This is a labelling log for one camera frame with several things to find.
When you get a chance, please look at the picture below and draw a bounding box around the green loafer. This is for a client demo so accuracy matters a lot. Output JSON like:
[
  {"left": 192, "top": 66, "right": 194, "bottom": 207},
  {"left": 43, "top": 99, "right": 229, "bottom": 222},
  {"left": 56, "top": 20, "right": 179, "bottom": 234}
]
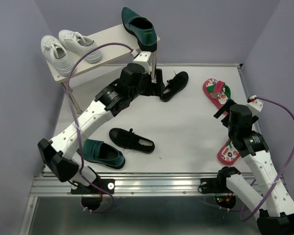
[
  {"left": 121, "top": 7, "right": 157, "bottom": 52},
  {"left": 77, "top": 139, "right": 125, "bottom": 169}
]

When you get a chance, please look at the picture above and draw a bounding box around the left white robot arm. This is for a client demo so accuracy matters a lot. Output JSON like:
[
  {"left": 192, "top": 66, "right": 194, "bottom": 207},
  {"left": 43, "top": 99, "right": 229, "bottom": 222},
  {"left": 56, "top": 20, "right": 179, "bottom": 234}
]
[{"left": 38, "top": 62, "right": 154, "bottom": 193}]

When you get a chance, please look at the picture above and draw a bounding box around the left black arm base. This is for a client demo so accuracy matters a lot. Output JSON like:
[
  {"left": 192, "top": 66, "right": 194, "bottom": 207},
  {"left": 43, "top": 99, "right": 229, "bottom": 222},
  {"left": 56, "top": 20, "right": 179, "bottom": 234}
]
[{"left": 69, "top": 166, "right": 115, "bottom": 214}]

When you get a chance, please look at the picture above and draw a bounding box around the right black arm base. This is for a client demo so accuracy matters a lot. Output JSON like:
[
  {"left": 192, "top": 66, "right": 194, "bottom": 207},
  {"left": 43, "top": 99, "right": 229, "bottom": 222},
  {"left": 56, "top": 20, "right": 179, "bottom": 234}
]
[{"left": 197, "top": 166, "right": 241, "bottom": 211}]

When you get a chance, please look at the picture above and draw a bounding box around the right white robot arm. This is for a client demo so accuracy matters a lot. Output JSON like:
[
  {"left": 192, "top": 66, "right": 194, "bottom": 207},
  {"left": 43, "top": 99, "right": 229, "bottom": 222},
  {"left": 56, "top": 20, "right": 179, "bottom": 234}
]
[{"left": 214, "top": 96, "right": 294, "bottom": 235}]

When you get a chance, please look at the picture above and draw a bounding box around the black lace shoe far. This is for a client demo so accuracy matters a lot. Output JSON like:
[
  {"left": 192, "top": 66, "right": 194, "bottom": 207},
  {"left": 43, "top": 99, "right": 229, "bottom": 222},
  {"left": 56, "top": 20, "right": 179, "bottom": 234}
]
[{"left": 160, "top": 71, "right": 189, "bottom": 102}]

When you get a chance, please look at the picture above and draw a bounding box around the black lace shoe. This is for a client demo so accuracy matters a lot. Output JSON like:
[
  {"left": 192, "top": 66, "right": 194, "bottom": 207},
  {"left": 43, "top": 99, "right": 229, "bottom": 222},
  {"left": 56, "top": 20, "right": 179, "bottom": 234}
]
[
  {"left": 109, "top": 128, "right": 155, "bottom": 154},
  {"left": 160, "top": 71, "right": 189, "bottom": 102}
]

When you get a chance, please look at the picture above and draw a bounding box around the white two-tier shoe shelf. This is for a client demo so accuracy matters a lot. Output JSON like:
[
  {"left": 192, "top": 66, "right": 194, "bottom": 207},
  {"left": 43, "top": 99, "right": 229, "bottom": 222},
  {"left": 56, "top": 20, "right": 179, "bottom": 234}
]
[{"left": 45, "top": 23, "right": 161, "bottom": 120}]

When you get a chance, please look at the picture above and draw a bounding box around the black lace shoe near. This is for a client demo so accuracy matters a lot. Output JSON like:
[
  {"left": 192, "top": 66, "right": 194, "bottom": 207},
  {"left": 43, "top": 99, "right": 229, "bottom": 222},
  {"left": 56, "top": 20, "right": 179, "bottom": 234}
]
[{"left": 109, "top": 128, "right": 155, "bottom": 154}]

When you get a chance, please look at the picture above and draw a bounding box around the pink patterned sandal far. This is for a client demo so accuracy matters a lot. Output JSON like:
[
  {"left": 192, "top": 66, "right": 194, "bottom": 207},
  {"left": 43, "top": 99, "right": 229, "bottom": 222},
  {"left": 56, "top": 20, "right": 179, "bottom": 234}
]
[{"left": 203, "top": 78, "right": 231, "bottom": 110}]

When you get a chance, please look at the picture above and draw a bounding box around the pink patterned sandal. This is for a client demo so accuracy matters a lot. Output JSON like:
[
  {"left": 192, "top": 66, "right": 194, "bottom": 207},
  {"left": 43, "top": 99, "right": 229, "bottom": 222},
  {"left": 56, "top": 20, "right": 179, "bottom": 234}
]
[
  {"left": 217, "top": 139, "right": 241, "bottom": 165},
  {"left": 203, "top": 78, "right": 231, "bottom": 110}
]

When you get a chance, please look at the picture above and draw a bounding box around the pink patterned sandal near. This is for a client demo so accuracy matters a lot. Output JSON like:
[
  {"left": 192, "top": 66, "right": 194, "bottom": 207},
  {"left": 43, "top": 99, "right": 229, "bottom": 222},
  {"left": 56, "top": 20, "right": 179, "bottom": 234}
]
[{"left": 217, "top": 139, "right": 241, "bottom": 165}]

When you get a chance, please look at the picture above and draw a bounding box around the right white sneaker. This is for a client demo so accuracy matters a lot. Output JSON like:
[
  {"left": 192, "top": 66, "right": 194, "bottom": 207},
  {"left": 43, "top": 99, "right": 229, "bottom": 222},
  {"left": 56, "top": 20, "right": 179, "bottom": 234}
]
[{"left": 58, "top": 30, "right": 102, "bottom": 64}]

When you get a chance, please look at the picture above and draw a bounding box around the white sneaker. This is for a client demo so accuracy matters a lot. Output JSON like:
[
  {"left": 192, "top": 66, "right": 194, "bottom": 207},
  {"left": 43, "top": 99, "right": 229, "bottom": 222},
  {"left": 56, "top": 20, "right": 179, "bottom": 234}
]
[
  {"left": 58, "top": 30, "right": 102, "bottom": 64},
  {"left": 41, "top": 35, "right": 74, "bottom": 77}
]

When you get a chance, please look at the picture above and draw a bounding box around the left white sneaker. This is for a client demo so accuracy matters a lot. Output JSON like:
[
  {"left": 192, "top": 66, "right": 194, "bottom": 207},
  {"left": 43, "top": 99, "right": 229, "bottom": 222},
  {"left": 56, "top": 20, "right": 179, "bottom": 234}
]
[{"left": 41, "top": 35, "right": 74, "bottom": 77}]

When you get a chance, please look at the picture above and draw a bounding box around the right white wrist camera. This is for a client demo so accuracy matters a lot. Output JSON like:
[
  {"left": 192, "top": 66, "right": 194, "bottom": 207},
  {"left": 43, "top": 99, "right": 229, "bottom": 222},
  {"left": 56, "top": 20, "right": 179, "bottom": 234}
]
[{"left": 246, "top": 95, "right": 263, "bottom": 117}]

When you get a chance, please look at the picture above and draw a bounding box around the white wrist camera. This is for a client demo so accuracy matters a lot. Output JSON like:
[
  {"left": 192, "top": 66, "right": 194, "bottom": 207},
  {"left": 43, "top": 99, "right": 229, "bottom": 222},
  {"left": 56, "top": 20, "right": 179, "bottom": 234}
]
[
  {"left": 246, "top": 95, "right": 263, "bottom": 117},
  {"left": 133, "top": 51, "right": 152, "bottom": 74}
]

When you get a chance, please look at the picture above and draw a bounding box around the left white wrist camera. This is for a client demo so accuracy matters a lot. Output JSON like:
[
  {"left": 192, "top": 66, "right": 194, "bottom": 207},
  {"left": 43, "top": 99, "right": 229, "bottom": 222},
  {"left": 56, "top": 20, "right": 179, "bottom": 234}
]
[{"left": 133, "top": 51, "right": 152, "bottom": 74}]

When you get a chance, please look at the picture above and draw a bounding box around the aluminium mounting rail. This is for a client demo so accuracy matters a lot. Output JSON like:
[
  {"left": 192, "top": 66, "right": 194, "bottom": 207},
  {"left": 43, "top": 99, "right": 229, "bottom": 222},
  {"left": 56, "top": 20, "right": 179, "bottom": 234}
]
[{"left": 30, "top": 171, "right": 289, "bottom": 197}]

